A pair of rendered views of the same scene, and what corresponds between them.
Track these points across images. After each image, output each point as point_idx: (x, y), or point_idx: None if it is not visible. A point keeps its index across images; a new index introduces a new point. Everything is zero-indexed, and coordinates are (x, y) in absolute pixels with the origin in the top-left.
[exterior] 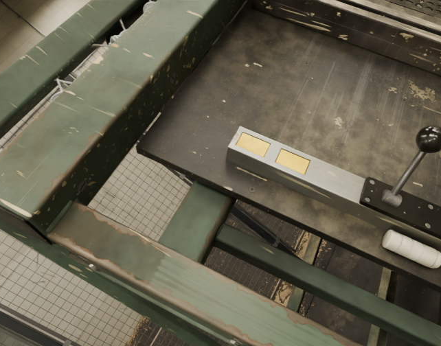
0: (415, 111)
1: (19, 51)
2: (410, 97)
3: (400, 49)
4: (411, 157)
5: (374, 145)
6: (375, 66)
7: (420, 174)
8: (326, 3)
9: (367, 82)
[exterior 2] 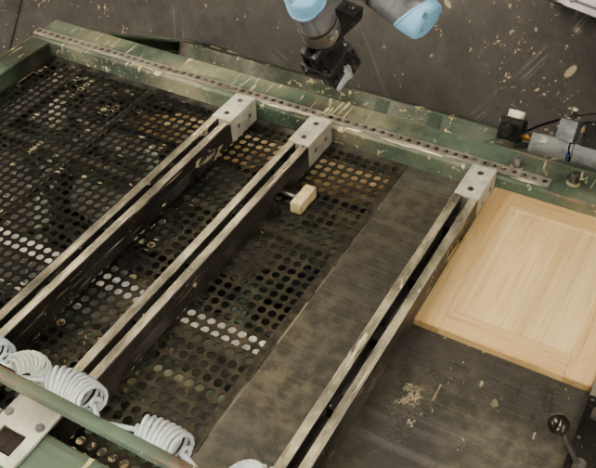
0: (440, 409)
1: None
2: (421, 409)
3: (361, 400)
4: (502, 431)
5: (493, 461)
6: (375, 431)
7: (521, 430)
8: (314, 462)
9: (401, 446)
